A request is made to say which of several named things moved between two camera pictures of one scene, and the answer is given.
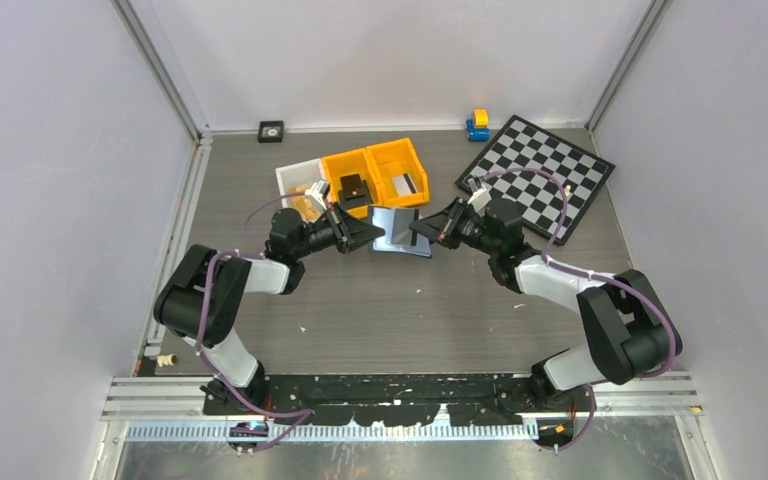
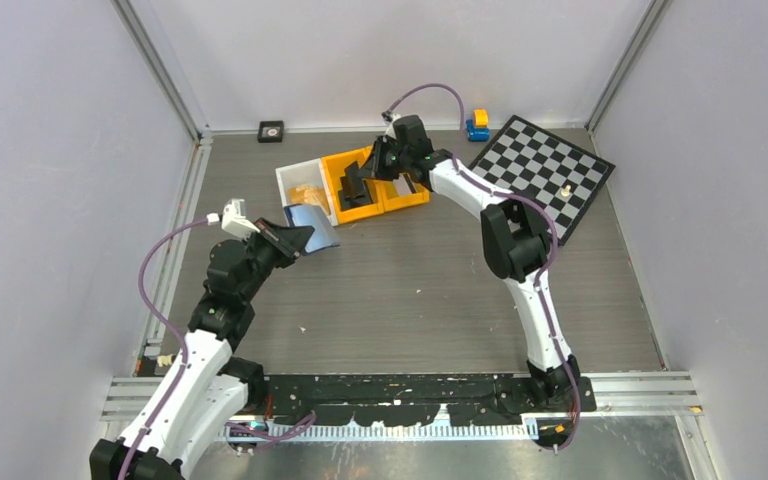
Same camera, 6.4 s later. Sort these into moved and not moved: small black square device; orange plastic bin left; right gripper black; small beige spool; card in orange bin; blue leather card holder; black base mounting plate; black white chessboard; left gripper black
Moved: left gripper black; blue leather card holder; right gripper black
Not moved: orange plastic bin left; black white chessboard; card in orange bin; black base mounting plate; small black square device; small beige spool
